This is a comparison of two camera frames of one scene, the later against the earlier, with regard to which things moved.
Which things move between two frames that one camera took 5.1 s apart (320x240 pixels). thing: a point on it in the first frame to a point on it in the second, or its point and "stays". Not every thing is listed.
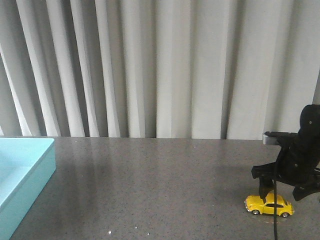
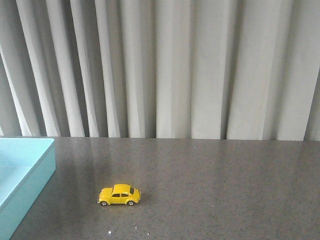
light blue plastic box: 26,165 stays
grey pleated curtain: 231,69 stays
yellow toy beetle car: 254,204 to 119,194
